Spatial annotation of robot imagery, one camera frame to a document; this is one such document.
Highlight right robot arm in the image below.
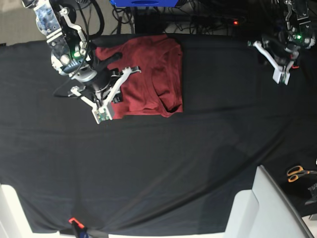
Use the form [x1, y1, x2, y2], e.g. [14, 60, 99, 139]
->
[22, 0, 141, 120]

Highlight yellow-handled scissors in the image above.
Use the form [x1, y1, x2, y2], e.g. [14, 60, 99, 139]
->
[286, 165, 317, 183]

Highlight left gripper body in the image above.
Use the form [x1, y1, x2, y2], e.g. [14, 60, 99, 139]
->
[247, 34, 301, 70]

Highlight blue plastic box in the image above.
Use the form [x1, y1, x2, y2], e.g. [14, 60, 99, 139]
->
[110, 0, 178, 7]

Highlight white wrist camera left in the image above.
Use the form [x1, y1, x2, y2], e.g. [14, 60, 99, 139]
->
[272, 70, 290, 85]

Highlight crumpled black plastic piece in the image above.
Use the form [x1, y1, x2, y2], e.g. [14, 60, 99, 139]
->
[305, 183, 317, 205]

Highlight black table cloth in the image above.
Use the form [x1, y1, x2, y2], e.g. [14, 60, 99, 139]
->
[0, 35, 317, 236]

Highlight blue clamp at bottom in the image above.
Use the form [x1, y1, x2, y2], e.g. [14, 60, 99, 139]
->
[69, 217, 91, 238]

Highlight maroon long-sleeve T-shirt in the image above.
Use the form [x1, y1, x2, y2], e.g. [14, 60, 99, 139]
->
[96, 35, 183, 119]

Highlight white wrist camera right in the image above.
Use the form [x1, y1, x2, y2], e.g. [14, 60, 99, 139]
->
[92, 107, 114, 124]

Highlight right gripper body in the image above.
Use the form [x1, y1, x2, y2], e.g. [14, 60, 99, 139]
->
[67, 65, 141, 112]

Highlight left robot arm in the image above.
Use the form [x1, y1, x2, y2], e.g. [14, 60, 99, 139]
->
[248, 0, 317, 76]

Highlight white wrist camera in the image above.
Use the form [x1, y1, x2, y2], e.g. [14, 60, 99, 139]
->
[92, 107, 114, 124]
[272, 70, 290, 85]

